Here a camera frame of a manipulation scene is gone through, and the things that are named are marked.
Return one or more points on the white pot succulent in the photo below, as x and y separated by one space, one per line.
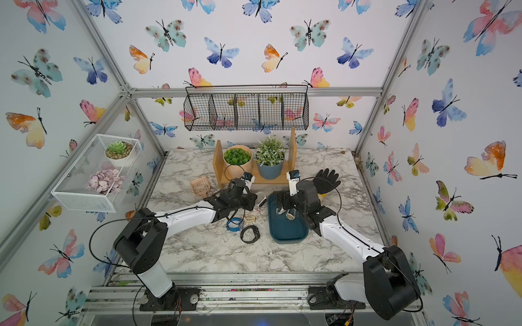
117 153

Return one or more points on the blue pot white-green plant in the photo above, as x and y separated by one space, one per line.
270 156

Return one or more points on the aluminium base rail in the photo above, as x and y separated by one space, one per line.
250 298

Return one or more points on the black yellow work glove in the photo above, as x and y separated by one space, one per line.
326 181

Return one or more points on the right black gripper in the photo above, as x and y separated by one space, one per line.
287 197

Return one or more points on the black watch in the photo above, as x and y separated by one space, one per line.
250 234

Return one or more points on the white mesh wall basket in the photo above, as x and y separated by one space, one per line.
70 190

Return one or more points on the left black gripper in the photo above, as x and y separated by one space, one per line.
251 198

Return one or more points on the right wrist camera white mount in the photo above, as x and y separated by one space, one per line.
293 178

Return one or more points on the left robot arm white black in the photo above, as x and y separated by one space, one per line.
141 242

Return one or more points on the pink artificial flowers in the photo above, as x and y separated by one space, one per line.
107 181

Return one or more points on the wooden shelf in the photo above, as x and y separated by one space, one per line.
220 166

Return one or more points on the pink pot green plant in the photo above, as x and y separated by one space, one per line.
238 160

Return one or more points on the black wire wall basket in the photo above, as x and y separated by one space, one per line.
259 108

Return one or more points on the teal plastic storage box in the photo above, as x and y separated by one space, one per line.
282 230

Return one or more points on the beige watch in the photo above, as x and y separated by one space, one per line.
250 219

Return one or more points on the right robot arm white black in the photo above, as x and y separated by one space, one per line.
388 284

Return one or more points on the white orange watch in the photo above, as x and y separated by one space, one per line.
279 212

